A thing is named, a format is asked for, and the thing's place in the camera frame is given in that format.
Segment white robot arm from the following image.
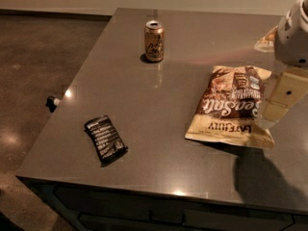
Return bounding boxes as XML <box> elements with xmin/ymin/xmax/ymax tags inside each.
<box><xmin>254</xmin><ymin>0</ymin><xmax>308</xmax><ymax>124</ymax></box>

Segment brown Late July chip bag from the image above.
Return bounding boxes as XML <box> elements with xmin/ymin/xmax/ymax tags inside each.
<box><xmin>185</xmin><ymin>65</ymin><xmax>274</xmax><ymax>148</ymax></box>

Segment small clear plastic wrapper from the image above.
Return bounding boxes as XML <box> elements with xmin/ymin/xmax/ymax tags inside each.
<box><xmin>254</xmin><ymin>26</ymin><xmax>277</xmax><ymax>53</ymax></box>

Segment gold soda can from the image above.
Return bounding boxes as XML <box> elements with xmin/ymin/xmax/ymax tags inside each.
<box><xmin>144</xmin><ymin>20</ymin><xmax>165</xmax><ymax>63</ymax></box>

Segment black snack packet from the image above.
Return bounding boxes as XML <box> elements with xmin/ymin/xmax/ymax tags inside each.
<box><xmin>84</xmin><ymin>115</ymin><xmax>128</xmax><ymax>167</ymax></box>

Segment dark cabinet drawer front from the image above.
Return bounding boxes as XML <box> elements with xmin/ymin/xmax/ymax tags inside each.
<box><xmin>55</xmin><ymin>187</ymin><xmax>294</xmax><ymax>231</ymax></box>

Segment black and white floor object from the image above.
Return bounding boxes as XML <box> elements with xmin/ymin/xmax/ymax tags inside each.
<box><xmin>45</xmin><ymin>96</ymin><xmax>61</xmax><ymax>113</ymax></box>

